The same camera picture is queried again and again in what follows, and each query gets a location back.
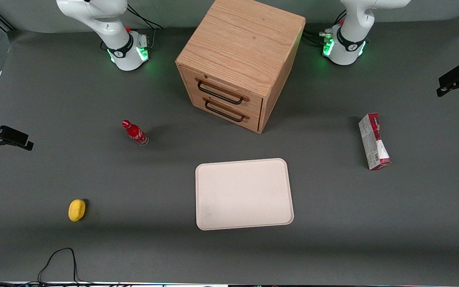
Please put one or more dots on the red cookie box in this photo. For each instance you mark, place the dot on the red cookie box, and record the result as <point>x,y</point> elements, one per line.
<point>374,141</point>

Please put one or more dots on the red soda bottle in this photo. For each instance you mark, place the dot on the red soda bottle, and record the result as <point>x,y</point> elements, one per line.
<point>136,132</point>

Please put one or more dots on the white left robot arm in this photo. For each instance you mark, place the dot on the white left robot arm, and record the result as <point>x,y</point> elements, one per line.
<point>353,28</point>

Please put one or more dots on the wooden drawer cabinet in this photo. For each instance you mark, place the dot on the wooden drawer cabinet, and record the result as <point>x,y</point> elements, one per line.
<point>245,40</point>

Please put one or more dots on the yellow lemon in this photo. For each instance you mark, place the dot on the yellow lemon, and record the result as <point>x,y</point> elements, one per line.
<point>76,210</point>

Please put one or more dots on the wooden drawer front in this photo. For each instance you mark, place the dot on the wooden drawer front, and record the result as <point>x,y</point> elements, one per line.
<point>229,85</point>
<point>229,109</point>

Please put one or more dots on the aluminium frame rail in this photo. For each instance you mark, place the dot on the aluminium frame rail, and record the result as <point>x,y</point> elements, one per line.
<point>0,20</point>

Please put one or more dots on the beige rectangular tray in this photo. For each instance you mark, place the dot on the beige rectangular tray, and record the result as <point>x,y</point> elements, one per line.
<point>243,194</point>

